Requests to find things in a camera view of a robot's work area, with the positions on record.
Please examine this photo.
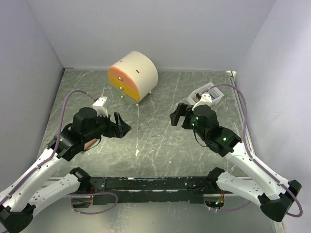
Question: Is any cream round drawer cabinet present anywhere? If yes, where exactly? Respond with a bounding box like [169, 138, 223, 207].
[107, 51, 158, 105]

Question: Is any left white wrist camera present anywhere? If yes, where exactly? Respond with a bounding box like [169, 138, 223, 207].
[92, 97, 109, 117]

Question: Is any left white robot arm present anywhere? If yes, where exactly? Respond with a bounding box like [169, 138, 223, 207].
[0, 107, 132, 233]

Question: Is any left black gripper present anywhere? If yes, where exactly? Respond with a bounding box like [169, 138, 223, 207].
[83, 109, 131, 142]

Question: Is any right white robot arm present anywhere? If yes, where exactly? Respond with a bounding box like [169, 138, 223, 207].
[170, 103, 302, 222]

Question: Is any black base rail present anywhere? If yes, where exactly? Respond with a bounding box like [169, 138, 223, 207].
[70, 176, 234, 206]

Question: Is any pink leather card holder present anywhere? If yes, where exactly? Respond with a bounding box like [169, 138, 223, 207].
[83, 137, 102, 151]

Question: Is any white plastic card bin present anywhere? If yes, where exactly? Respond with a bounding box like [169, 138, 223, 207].
[186, 82, 224, 106]

